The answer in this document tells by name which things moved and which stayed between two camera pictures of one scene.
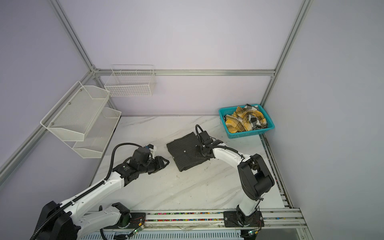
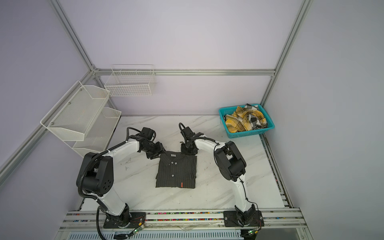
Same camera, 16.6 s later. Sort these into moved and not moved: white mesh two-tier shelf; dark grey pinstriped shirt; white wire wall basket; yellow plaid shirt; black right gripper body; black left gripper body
Moved: black left gripper body; dark grey pinstriped shirt; black right gripper body
Not moved: white mesh two-tier shelf; white wire wall basket; yellow plaid shirt
